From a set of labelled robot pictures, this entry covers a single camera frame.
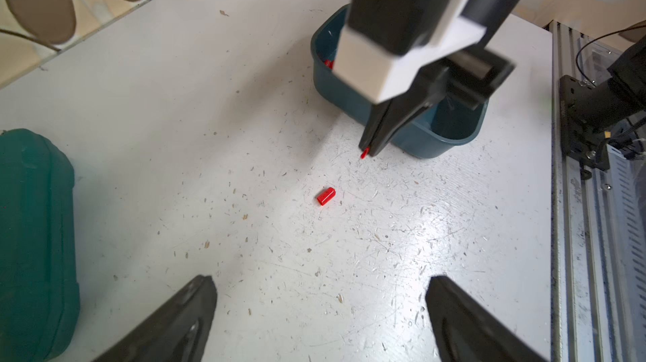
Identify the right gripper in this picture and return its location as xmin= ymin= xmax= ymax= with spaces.
xmin=359 ymin=0 xmax=520 ymax=157

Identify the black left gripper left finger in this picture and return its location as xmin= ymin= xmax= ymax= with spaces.
xmin=96 ymin=276 xmax=218 ymax=361

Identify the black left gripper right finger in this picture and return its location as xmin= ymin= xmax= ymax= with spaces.
xmin=426 ymin=276 xmax=544 ymax=362

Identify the teal plastic storage box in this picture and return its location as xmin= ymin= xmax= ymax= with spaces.
xmin=311 ymin=5 xmax=488 ymax=159

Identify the green tool case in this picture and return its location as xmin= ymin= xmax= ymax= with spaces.
xmin=1 ymin=129 xmax=80 ymax=361

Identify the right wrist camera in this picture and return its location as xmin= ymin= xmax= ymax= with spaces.
xmin=333 ymin=0 xmax=486 ymax=104

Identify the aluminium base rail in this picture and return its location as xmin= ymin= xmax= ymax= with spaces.
xmin=548 ymin=22 xmax=645 ymax=361

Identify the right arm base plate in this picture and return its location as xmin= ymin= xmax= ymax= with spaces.
xmin=559 ymin=75 xmax=610 ymax=171

